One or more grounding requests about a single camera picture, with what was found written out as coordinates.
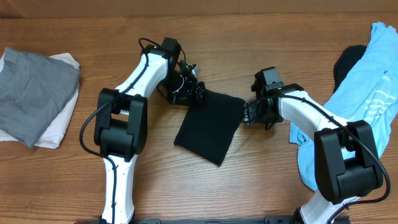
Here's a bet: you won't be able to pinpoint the black t-shirt with white logo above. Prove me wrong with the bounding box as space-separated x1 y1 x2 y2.
174 90 245 166

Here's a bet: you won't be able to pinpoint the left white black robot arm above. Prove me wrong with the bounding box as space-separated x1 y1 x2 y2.
94 37 205 223

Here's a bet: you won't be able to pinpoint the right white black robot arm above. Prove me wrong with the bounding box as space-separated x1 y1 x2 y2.
243 82 391 224

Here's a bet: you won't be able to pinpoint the dark navy garment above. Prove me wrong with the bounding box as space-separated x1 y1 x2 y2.
333 45 367 92

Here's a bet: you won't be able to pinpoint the light blue t-shirt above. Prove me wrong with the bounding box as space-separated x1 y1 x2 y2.
289 21 398 191

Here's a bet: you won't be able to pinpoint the grey folded shorts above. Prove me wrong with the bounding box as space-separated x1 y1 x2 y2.
1 47 80 148

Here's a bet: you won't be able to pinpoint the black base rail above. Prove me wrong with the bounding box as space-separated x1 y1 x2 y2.
130 216 292 224

